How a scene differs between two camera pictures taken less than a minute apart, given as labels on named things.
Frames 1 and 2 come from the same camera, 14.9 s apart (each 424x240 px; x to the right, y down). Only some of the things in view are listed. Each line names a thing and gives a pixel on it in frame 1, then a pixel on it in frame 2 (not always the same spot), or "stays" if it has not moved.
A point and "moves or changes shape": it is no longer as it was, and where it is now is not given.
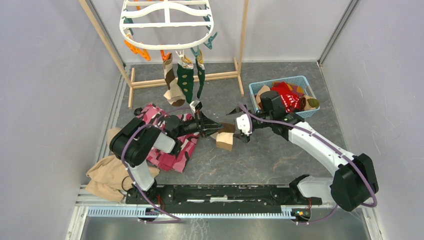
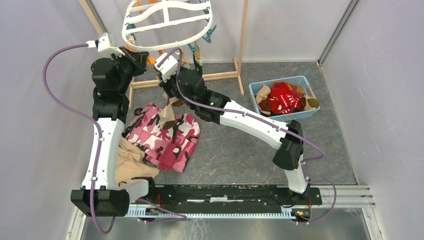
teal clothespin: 197,52 moves or changes shape
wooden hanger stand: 239,71 stays
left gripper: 208,127 → 138,60
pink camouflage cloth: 160,158 stays
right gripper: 243,137 → 165,85
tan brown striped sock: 224,138 → 167,117
